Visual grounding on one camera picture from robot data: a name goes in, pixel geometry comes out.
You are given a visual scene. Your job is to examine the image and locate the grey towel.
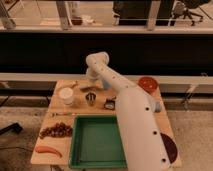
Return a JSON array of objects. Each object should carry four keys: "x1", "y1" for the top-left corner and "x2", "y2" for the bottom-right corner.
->
[{"x1": 79, "y1": 85, "x2": 102, "y2": 92}]

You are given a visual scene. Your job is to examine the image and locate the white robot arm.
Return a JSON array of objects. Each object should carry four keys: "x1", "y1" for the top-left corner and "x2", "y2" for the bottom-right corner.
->
[{"x1": 86, "y1": 52, "x2": 172, "y2": 171}]

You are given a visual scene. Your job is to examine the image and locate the dark red bowl on shelf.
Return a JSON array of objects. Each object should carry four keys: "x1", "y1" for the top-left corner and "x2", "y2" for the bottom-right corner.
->
[{"x1": 71, "y1": 17, "x2": 83, "y2": 25}]

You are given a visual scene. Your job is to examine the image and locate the purple bowl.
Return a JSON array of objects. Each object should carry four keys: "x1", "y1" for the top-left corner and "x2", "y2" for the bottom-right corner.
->
[{"x1": 161, "y1": 134, "x2": 178, "y2": 163}]

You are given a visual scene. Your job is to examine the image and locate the blue plastic cup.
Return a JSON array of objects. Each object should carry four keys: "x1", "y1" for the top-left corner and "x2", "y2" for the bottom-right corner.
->
[{"x1": 102, "y1": 80, "x2": 111, "y2": 90}]

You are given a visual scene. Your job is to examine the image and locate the small black square object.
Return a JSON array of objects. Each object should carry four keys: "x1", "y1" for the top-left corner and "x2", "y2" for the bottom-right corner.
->
[{"x1": 104, "y1": 98, "x2": 116, "y2": 110}]

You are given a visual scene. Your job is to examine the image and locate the small metal cup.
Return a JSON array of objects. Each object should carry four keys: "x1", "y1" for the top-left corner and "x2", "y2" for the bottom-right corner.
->
[{"x1": 86, "y1": 92, "x2": 96, "y2": 106}]

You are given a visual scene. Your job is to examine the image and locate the tan croissant toy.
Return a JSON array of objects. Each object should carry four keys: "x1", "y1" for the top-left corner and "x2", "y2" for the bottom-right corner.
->
[{"x1": 67, "y1": 81, "x2": 78, "y2": 89}]

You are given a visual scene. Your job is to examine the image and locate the white cup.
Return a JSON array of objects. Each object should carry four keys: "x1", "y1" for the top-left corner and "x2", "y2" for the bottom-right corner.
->
[{"x1": 59, "y1": 87, "x2": 74, "y2": 105}]

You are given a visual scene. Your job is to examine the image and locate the blue sponge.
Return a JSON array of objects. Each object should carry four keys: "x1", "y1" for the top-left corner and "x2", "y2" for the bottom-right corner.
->
[{"x1": 153, "y1": 101, "x2": 162, "y2": 113}]

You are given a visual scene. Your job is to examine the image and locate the green plastic tray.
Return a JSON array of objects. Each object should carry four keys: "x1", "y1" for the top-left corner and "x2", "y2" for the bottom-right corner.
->
[{"x1": 69, "y1": 116, "x2": 127, "y2": 169}]

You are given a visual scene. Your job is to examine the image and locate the bunch of red grapes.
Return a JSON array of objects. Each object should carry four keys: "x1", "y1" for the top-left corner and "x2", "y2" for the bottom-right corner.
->
[{"x1": 40, "y1": 122, "x2": 72, "y2": 139}]

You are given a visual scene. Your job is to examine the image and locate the orange carrot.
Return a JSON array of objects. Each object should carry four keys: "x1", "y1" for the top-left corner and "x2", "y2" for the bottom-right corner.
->
[{"x1": 34, "y1": 146, "x2": 62, "y2": 158}]

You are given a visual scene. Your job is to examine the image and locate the black office chair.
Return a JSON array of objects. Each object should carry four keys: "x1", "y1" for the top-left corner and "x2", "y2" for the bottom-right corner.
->
[{"x1": 170, "y1": 0, "x2": 211, "y2": 26}]

